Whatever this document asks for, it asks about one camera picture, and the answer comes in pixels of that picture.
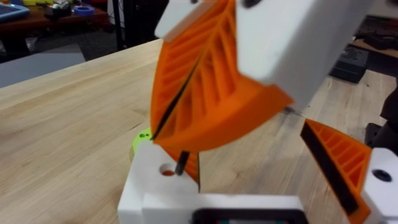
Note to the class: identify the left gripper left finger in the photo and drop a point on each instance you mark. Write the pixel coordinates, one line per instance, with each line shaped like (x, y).
(146, 183)

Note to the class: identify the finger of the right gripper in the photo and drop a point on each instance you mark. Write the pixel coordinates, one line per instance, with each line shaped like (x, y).
(248, 77)
(174, 68)

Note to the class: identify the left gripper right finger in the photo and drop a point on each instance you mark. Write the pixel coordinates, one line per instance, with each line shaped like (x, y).
(342, 161)

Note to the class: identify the black screw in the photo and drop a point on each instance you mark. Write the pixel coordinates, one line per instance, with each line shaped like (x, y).
(182, 161)

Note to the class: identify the green disc with holes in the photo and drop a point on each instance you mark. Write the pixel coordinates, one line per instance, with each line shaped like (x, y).
(140, 138)

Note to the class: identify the black upright pole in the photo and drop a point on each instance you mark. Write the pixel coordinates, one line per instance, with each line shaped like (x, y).
(118, 25)

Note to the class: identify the black box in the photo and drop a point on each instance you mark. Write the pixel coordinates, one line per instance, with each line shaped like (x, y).
(349, 63)

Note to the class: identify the blue tape roll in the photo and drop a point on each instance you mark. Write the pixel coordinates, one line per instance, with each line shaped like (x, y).
(84, 10)

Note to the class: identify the heap of black tools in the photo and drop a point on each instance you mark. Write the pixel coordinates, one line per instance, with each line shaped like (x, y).
(57, 8)

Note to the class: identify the dark wooden side table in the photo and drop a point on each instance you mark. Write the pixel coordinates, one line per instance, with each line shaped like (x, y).
(40, 23)

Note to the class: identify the blue tray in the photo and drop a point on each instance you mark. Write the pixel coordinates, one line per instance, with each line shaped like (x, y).
(12, 12)

